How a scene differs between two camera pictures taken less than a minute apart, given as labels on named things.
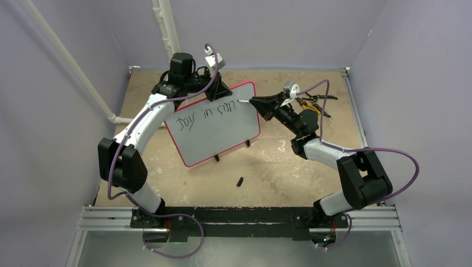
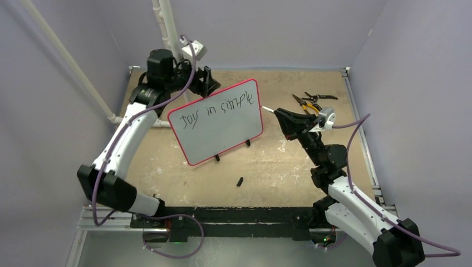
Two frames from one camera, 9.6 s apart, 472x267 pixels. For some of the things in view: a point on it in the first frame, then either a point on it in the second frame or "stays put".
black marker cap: x=239 y=183 stays put
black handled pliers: x=314 y=98 stays put
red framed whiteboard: x=204 y=131 stays put
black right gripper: x=266 y=104 -> x=295 y=129
